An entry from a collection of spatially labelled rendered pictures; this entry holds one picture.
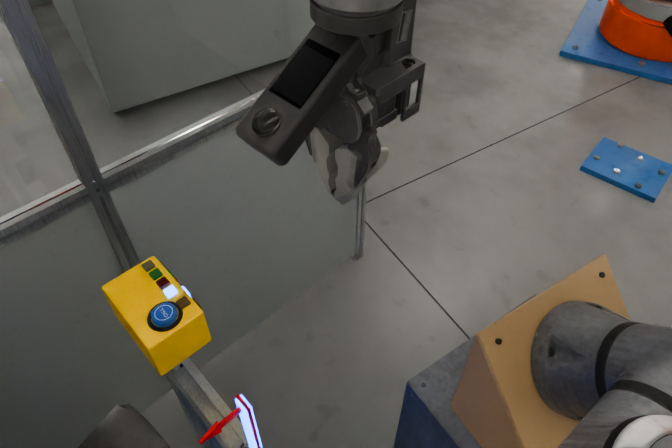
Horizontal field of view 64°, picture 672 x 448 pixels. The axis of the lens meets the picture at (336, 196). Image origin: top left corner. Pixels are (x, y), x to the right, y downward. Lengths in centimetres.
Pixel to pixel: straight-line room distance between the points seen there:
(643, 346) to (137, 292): 72
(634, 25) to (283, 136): 356
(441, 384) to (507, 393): 19
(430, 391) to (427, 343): 121
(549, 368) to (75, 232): 102
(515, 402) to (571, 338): 11
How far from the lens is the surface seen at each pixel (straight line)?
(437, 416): 89
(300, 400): 198
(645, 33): 387
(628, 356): 69
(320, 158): 51
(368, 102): 44
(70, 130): 120
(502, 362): 73
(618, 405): 62
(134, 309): 94
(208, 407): 106
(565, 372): 73
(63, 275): 141
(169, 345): 91
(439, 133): 296
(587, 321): 74
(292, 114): 41
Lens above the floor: 181
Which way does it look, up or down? 45 degrees down
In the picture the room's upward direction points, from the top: straight up
